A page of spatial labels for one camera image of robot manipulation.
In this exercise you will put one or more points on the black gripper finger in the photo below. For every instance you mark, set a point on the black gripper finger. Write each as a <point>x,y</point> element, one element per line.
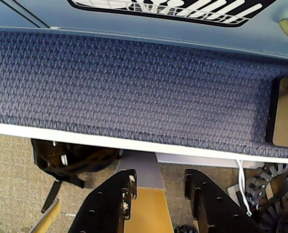
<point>216,211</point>
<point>102,208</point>

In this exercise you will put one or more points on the yellow flat board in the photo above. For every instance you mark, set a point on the yellow flat board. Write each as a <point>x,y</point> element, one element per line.
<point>148,211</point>

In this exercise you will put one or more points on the light wooden stick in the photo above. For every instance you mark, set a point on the light wooden stick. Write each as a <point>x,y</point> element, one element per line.
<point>49,216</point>

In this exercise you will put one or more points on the black backpack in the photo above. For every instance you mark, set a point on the black backpack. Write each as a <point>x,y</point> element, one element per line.
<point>52,160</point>

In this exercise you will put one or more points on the black ribbed plastic parts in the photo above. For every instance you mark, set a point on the black ribbed plastic parts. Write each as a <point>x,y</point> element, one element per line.
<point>287,177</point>

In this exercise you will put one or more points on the blue woven floor mat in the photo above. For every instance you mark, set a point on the blue woven floor mat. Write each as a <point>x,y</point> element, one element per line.
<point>134,97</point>

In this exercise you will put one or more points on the black dishwasher sticker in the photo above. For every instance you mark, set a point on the black dishwasher sticker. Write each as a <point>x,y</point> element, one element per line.
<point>144,12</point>

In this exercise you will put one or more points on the tan board with black frame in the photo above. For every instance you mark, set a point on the tan board with black frame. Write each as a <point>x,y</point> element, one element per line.
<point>287,116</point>

